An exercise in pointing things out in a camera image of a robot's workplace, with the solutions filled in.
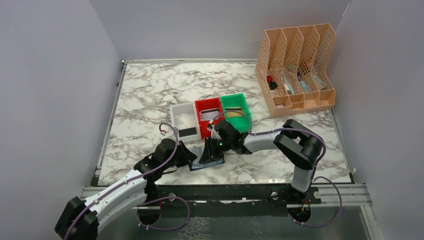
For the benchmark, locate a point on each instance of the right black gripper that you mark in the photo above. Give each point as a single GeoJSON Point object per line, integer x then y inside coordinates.
{"type": "Point", "coordinates": [209, 153]}

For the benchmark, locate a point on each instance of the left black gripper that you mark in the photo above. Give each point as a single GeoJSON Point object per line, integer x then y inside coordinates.
{"type": "Point", "coordinates": [187, 156]}

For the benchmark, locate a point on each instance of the navy blue card holder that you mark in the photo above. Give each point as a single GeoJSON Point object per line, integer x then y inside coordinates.
{"type": "Point", "coordinates": [196, 165]}

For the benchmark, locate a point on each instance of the white plastic bin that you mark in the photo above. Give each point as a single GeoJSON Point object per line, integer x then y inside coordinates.
{"type": "Point", "coordinates": [183, 115]}

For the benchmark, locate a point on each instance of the peach file organizer rack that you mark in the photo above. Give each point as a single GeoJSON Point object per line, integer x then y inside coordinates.
{"type": "Point", "coordinates": [299, 51]}

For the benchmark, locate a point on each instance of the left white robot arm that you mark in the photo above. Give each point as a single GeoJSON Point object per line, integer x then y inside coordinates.
{"type": "Point", "coordinates": [84, 219]}

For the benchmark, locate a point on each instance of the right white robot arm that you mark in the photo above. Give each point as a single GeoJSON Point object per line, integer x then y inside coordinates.
{"type": "Point", "coordinates": [299, 144]}

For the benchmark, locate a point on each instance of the black card in white bin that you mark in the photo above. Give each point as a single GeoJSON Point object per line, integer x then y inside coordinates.
{"type": "Point", "coordinates": [191, 131]}

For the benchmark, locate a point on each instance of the gold card in green bin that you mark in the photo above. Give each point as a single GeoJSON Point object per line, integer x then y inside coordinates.
{"type": "Point", "coordinates": [233, 112]}

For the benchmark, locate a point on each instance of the green plastic bin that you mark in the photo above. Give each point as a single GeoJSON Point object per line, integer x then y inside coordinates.
{"type": "Point", "coordinates": [238, 100]}

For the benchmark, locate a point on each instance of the red plastic bin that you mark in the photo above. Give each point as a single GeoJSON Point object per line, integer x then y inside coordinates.
{"type": "Point", "coordinates": [202, 105]}

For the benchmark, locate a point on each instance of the red black stamp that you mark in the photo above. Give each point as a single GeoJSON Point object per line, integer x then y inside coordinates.
{"type": "Point", "coordinates": [271, 83]}

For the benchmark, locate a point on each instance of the clear pen pack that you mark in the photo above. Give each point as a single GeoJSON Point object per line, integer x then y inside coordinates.
{"type": "Point", "coordinates": [287, 83]}

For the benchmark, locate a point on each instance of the grey stapler in rack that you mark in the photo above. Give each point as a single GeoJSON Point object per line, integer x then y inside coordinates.
{"type": "Point", "coordinates": [321, 85]}

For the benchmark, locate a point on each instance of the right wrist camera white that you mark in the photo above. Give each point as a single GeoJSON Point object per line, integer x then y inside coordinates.
{"type": "Point", "coordinates": [213, 132]}

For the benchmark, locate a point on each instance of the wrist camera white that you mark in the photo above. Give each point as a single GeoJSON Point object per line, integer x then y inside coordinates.
{"type": "Point", "coordinates": [169, 133]}
{"type": "Point", "coordinates": [213, 132]}

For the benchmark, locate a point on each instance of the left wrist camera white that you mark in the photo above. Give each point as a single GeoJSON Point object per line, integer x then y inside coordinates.
{"type": "Point", "coordinates": [169, 133]}

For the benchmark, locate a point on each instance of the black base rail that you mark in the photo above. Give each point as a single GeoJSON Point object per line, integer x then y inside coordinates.
{"type": "Point", "coordinates": [246, 200]}

